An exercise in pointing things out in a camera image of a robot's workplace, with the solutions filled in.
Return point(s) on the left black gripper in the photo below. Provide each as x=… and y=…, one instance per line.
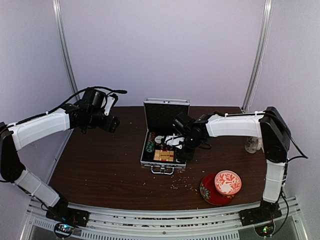
x=112, y=123

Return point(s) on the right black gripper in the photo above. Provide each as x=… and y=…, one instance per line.
x=185, y=156

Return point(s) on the yellow big blind button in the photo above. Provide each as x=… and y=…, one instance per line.
x=164, y=155

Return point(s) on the red playing card box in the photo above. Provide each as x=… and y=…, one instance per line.
x=158, y=152

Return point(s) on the aluminium poker case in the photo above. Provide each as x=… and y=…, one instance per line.
x=162, y=142

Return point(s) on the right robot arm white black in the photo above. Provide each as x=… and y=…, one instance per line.
x=265, y=130

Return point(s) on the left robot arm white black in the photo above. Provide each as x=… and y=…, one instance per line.
x=90, y=112

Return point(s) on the white dealer button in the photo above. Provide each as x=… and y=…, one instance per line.
x=158, y=140

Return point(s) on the green chip stack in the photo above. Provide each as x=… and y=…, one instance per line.
x=150, y=145

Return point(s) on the black orange chip row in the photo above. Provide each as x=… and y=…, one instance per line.
x=151, y=137

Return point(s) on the red floral plate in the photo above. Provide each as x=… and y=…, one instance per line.
x=210, y=194

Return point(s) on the orange white patterned bowl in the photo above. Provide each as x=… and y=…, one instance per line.
x=227, y=182

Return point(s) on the white patterned mug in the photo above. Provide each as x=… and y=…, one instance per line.
x=253, y=144

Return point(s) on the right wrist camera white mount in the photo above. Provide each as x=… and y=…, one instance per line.
x=176, y=141

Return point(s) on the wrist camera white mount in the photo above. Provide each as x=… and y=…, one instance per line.
x=176, y=141
x=110, y=101

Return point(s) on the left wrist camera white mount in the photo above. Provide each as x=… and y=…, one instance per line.
x=110, y=101

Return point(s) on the front aluminium rail base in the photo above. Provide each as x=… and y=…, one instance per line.
x=221, y=223

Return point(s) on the left aluminium frame post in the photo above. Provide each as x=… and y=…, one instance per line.
x=63, y=42

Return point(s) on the aluminium frame post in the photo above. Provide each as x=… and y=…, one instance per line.
x=63, y=42
x=260, y=50

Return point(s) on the right aluminium frame post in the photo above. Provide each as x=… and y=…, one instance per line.
x=260, y=50

